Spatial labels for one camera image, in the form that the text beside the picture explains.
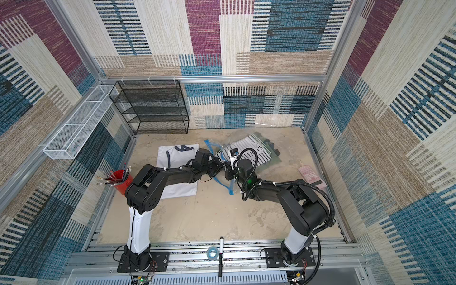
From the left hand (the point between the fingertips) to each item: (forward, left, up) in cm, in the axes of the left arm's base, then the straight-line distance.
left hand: (229, 164), depth 98 cm
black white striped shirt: (-8, -9, +23) cm, 26 cm away
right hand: (-3, +1, +5) cm, 6 cm away
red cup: (-9, +55, +4) cm, 56 cm away
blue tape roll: (-42, +6, -6) cm, 43 cm away
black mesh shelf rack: (+33, +46, +14) cm, 59 cm away
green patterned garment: (+15, -23, -1) cm, 28 cm away
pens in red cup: (-11, +56, +5) cm, 58 cm away
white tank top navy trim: (+8, +31, -3) cm, 32 cm away
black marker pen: (-41, +4, -5) cm, 42 cm away
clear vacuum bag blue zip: (+7, +8, +6) cm, 12 cm away
